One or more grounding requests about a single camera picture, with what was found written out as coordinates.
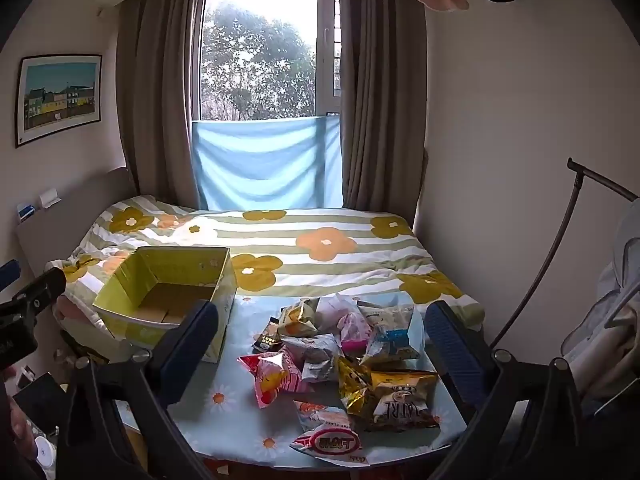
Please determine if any white orange snack packet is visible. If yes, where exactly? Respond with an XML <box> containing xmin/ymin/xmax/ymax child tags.
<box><xmin>294</xmin><ymin>400</ymin><xmax>352</xmax><ymax>432</ymax></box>

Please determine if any daisy print blue tablecloth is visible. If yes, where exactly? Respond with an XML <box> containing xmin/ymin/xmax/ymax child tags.
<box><xmin>120</xmin><ymin>292</ymin><xmax>468</xmax><ymax>468</ymax></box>

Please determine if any light blue hanging cloth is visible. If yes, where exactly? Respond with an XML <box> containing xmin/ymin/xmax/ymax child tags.
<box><xmin>191</xmin><ymin>115</ymin><xmax>345</xmax><ymax>212</ymax></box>

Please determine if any gold chocolate snack packet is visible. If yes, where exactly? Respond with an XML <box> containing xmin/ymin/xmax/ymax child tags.
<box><xmin>337</xmin><ymin>356</ymin><xmax>442</xmax><ymax>433</ymax></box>

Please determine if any blue white snack packet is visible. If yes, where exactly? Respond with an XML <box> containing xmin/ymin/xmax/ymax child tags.
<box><xmin>361</xmin><ymin>321</ymin><xmax>427</xmax><ymax>367</ymax></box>

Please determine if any pale grey hanging garment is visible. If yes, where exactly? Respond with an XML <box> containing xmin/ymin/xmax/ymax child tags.
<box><xmin>559</xmin><ymin>207</ymin><xmax>640</xmax><ymax>413</ymax></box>

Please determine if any clear waffle packet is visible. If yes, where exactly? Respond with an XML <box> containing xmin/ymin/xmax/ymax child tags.
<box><xmin>357</xmin><ymin>301</ymin><xmax>416</xmax><ymax>335</ymax></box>

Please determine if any striped floral pillow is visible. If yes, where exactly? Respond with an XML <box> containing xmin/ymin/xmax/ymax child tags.
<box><xmin>47</xmin><ymin>195</ymin><xmax>486</xmax><ymax>327</ymax></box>

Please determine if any brown curtain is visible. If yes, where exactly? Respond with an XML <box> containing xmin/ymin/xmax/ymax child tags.
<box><xmin>116</xmin><ymin>0</ymin><xmax>202</xmax><ymax>211</ymax></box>
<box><xmin>340</xmin><ymin>0</ymin><xmax>429</xmax><ymax>212</ymax></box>

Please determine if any magenta white snack packet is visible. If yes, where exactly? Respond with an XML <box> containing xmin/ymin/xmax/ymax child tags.
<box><xmin>339</xmin><ymin>312</ymin><xmax>374</xmax><ymax>357</ymax></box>

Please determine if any framed wall picture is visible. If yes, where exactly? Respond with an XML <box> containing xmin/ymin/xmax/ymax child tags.
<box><xmin>15</xmin><ymin>53</ymin><xmax>104</xmax><ymax>149</ymax></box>

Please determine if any yellow-green cardboard box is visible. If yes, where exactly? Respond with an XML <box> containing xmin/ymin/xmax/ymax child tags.
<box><xmin>92</xmin><ymin>246</ymin><xmax>238</xmax><ymax>363</ymax></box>

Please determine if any window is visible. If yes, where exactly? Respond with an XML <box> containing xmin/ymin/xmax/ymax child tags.
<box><xmin>192</xmin><ymin>0</ymin><xmax>346</xmax><ymax>123</ymax></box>

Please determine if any grey headboard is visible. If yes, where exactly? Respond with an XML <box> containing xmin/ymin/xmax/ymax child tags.
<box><xmin>15</xmin><ymin>166</ymin><xmax>139</xmax><ymax>281</ymax></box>

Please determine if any pink red snack packet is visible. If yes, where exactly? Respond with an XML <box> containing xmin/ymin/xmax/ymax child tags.
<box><xmin>239</xmin><ymin>351</ymin><xmax>312</xmax><ymax>409</ymax></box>

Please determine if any metal clothes rack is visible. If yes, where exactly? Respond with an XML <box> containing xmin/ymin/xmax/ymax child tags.
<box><xmin>487</xmin><ymin>157</ymin><xmax>640</xmax><ymax>351</ymax></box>

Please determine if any silver grey snack packet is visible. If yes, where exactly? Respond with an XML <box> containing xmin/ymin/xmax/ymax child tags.
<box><xmin>281</xmin><ymin>335</ymin><xmax>342</xmax><ymax>385</ymax></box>

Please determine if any pink bed sheet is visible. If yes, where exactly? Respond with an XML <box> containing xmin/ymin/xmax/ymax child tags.
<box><xmin>55</xmin><ymin>296</ymin><xmax>108</xmax><ymax>334</ymax></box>

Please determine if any red white round-label packet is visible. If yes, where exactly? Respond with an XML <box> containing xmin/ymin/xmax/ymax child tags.
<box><xmin>291</xmin><ymin>422</ymin><xmax>370</xmax><ymax>467</ymax></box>

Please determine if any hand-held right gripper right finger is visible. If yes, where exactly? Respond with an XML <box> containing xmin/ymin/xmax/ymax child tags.
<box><xmin>424</xmin><ymin>301</ymin><xmax>588</xmax><ymax>480</ymax></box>

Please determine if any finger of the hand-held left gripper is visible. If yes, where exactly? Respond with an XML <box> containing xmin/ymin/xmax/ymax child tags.
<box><xmin>0</xmin><ymin>266</ymin><xmax>67</xmax><ymax>332</ymax></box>
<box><xmin>0</xmin><ymin>259</ymin><xmax>22</xmax><ymax>292</ymax></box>

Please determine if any yellow crinkled snack packet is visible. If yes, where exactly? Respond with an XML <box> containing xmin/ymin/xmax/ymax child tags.
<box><xmin>276</xmin><ymin>299</ymin><xmax>322</xmax><ymax>339</ymax></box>

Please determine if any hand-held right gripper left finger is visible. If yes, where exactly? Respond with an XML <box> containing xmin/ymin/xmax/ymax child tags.
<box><xmin>57</xmin><ymin>300</ymin><xmax>221</xmax><ymax>480</ymax></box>

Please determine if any white soft snack packet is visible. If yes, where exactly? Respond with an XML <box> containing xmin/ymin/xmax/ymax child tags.
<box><xmin>314</xmin><ymin>294</ymin><xmax>362</xmax><ymax>332</ymax></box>

